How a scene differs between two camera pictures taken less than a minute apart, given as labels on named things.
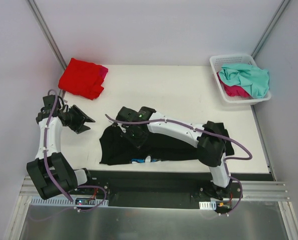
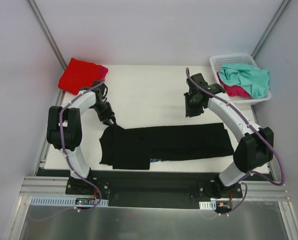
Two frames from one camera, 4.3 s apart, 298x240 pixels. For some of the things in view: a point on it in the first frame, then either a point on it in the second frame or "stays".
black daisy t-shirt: x=115 y=148 stays
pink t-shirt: x=103 y=71 stays
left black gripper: x=77 y=119 → x=107 y=117
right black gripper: x=137 y=139 → x=192 y=107
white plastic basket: x=217 y=61 stays
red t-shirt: x=83 y=78 stays
